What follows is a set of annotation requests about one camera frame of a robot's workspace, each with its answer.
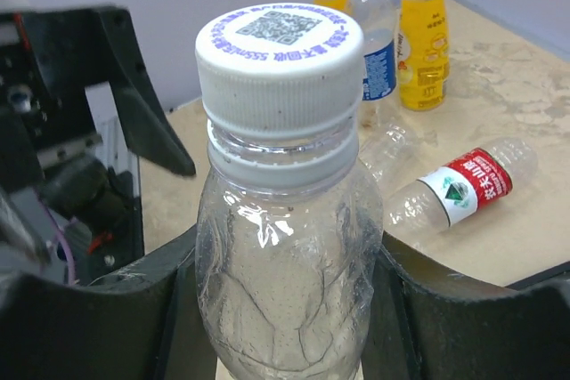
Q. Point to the black base frame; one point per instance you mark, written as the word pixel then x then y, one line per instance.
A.
pixel 118 238

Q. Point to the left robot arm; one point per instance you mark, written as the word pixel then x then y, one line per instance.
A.
pixel 53 221

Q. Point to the yellow tea bottle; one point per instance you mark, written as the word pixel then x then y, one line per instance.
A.
pixel 423 62

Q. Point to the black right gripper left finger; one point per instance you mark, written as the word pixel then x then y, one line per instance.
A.
pixel 139 322

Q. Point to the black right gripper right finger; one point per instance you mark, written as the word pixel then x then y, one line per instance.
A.
pixel 428 321

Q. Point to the blue cap Pepsi bottle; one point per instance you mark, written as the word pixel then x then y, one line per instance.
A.
pixel 377 19

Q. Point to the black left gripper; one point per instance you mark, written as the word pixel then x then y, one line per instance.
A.
pixel 48 60

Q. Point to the clear bottle white cap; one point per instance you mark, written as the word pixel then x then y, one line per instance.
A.
pixel 290 221

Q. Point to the red label clear bottle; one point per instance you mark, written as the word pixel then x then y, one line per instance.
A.
pixel 460 188

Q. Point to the clear crushed bottle middle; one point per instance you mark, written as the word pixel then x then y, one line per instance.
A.
pixel 386 151

